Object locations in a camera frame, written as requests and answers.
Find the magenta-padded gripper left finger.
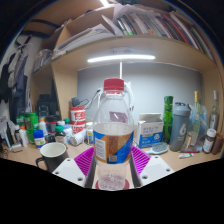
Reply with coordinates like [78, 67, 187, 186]
[52, 146, 98, 189]

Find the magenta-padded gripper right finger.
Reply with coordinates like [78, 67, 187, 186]
[129, 145, 175, 188]

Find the clear red-capped water bottle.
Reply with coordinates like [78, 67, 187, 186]
[92, 78, 135, 192]

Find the light blue hairbrush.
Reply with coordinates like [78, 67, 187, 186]
[144, 141, 169, 156]

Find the white plastic bottle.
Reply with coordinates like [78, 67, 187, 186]
[69, 128, 88, 147]

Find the white pill bottle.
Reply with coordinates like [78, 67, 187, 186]
[85, 121, 95, 145]

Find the blue and white carton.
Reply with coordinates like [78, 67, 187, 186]
[135, 112, 165, 149]

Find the dark jar green lid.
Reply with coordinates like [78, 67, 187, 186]
[54, 125, 68, 145]

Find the red and white can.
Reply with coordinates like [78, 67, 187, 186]
[69, 105, 87, 134]

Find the small white tube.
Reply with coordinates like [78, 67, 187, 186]
[178, 152, 195, 159]

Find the white bottle blue label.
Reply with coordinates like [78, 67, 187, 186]
[32, 129, 47, 149]

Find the grey shaker bottle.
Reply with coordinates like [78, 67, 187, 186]
[169, 101, 192, 153]

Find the red pen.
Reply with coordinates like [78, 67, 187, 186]
[179, 149, 200, 154]

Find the tall dark green bottle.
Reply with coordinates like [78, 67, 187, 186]
[162, 95, 175, 144]

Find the green plastic bottle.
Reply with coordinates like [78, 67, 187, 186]
[24, 112, 40, 143]

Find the white bottle orange cap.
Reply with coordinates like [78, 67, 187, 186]
[18, 125, 29, 148]

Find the yellow-capped clear bottle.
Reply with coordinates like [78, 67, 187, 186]
[190, 90, 203, 146]

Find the brown ceramic mug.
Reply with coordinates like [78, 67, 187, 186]
[211, 132, 224, 155]

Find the clear glass bottle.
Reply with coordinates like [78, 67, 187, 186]
[209, 89, 220, 131]

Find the dark hanging bag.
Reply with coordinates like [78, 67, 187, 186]
[0, 53, 31, 118]

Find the white LED light bar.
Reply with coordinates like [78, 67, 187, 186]
[87, 53, 156, 64]

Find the wooden shelf unit with books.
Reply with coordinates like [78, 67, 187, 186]
[29, 0, 224, 134]

